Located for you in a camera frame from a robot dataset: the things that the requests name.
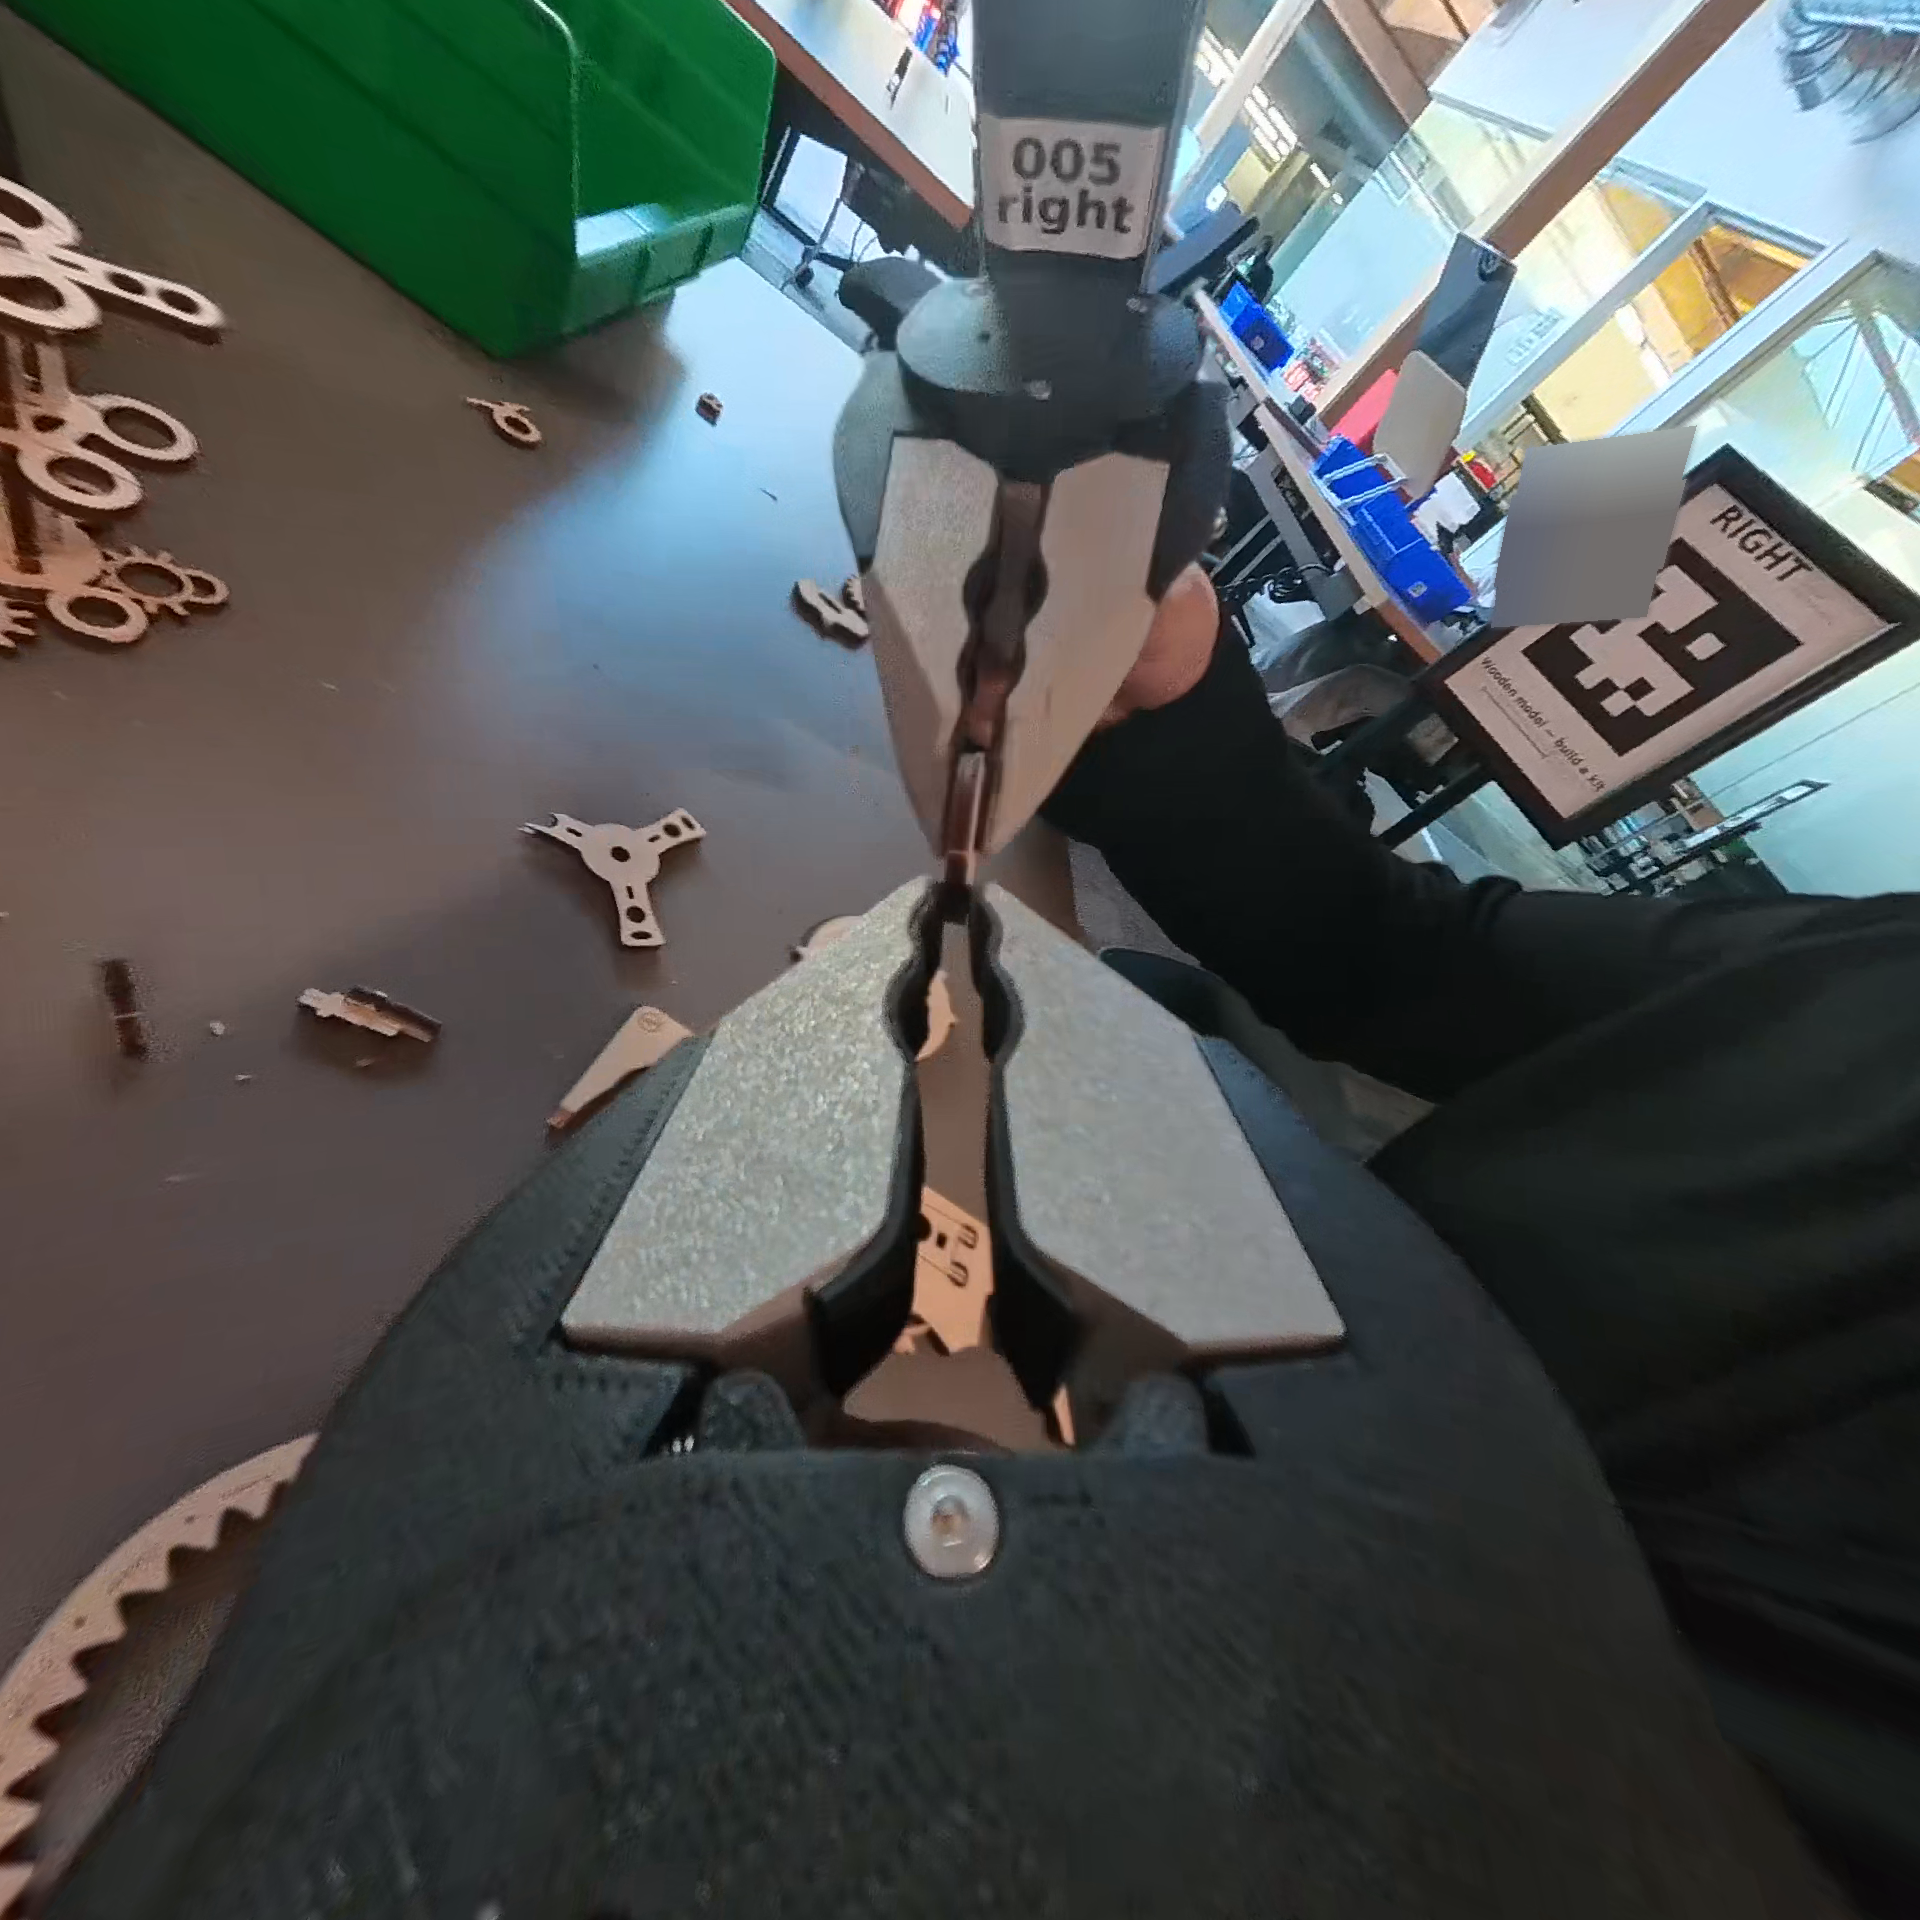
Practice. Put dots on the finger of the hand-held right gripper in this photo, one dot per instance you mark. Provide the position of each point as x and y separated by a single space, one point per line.
1088 599
923 599

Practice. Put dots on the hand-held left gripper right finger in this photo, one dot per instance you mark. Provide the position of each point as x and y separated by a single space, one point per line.
1156 1185

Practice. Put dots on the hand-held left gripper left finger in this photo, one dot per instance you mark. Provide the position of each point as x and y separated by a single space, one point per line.
751 1169

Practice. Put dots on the small wooden model part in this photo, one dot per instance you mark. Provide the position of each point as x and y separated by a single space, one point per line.
969 809

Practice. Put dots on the person's right forearm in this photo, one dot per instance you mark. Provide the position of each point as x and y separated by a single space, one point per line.
1350 899

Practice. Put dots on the wooden ringed model part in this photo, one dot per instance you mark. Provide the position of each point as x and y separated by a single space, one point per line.
90 285
105 434
143 591

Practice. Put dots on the person's right hand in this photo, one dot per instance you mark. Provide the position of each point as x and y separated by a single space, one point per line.
1178 652

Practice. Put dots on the small curved wooden part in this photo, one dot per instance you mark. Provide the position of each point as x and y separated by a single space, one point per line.
829 606

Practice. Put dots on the wedge-shaped wooden part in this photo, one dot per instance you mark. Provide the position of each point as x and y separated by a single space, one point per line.
630 1049

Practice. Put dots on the black office chair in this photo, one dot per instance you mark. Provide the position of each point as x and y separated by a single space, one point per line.
889 300

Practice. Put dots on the blue storage bin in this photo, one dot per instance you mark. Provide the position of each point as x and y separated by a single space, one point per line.
1258 327
1403 540

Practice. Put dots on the wooden plate with square holes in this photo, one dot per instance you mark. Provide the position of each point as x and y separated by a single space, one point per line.
950 1260

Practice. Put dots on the three-armed wooden part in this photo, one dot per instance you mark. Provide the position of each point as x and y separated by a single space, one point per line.
615 852

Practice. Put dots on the small notched wooden part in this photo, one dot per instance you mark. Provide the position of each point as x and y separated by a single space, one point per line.
368 1013

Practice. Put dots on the person's dark clothing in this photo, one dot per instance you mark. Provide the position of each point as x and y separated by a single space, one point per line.
1681 1349

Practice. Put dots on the framed marker sign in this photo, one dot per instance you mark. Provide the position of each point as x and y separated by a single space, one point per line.
1651 659

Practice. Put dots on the small dark wooden block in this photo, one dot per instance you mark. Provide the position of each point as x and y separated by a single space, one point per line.
124 1007

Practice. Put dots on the green plastic storage bin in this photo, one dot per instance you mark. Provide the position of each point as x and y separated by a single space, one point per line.
375 149

